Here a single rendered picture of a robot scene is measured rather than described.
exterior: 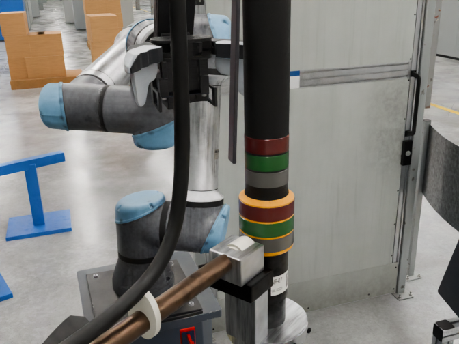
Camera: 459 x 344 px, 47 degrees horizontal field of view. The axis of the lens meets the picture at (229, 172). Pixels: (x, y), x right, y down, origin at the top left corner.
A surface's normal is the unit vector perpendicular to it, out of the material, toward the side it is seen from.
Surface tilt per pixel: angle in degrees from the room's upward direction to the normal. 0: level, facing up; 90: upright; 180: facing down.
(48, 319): 0
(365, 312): 0
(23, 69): 90
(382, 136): 90
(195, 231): 78
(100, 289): 2
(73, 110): 83
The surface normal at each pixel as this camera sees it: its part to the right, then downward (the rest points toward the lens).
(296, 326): -0.03, -0.94
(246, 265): 0.80, 0.19
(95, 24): 0.36, 0.32
